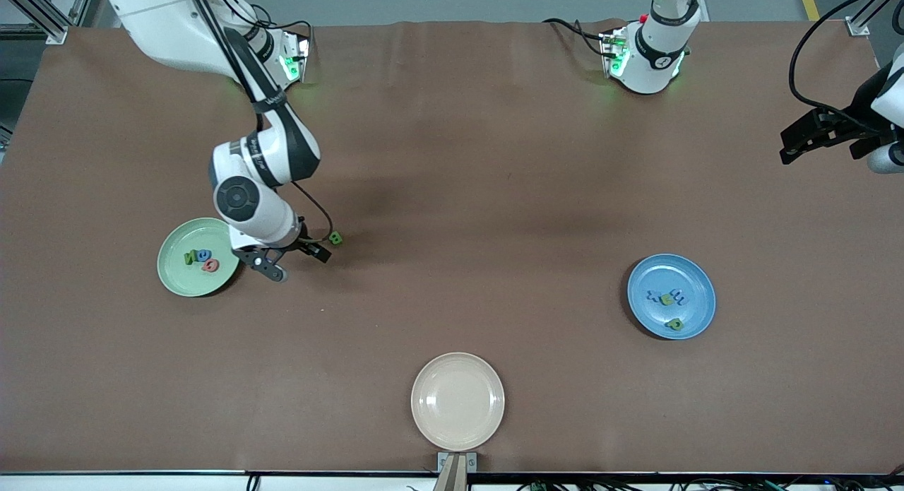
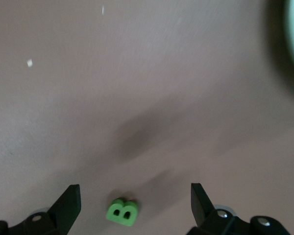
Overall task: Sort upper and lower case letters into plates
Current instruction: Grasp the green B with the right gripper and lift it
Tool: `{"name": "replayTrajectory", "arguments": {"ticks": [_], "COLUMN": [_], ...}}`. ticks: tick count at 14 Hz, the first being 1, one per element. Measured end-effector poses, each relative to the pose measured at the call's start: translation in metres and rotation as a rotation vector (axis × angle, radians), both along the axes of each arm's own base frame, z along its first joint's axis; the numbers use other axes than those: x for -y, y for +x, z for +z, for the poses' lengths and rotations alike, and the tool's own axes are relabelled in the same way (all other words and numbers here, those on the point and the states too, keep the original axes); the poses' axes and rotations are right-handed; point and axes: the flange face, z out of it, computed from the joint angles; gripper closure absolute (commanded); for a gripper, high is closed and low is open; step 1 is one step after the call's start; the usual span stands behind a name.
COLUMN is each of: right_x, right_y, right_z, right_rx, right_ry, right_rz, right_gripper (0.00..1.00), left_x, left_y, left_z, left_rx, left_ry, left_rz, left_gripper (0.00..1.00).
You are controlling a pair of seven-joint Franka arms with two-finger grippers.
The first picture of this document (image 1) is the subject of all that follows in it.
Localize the blue plate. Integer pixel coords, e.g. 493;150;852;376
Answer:
627;254;716;341

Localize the black base cable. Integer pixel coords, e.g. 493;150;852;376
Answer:
212;0;313;43
542;18;609;57

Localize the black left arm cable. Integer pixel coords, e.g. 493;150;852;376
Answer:
788;0;904;135

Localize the metal table edge bracket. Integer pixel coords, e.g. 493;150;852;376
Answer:
437;451;478;473

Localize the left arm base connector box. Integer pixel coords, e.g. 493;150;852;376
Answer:
600;28;631;78

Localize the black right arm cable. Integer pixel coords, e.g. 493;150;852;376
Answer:
185;0;334;243

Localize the aluminium frame profile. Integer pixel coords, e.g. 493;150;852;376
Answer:
0;0;100;45

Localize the mint green plate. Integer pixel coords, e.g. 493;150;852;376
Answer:
157;218;241;297

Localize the white table edge rail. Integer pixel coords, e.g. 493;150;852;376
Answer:
0;470;904;491

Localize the cream plate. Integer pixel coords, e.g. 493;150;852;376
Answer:
411;352;506;451

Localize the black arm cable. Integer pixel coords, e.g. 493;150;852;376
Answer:
788;0;904;135
185;0;334;243

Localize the black right base cable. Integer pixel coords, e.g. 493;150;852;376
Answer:
212;0;313;43

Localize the black left base cable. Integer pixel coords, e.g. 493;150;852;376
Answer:
542;18;609;57

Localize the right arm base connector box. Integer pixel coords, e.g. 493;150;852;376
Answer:
279;35;311;83

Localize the brown camera mount post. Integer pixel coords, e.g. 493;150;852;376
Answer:
432;454;470;491

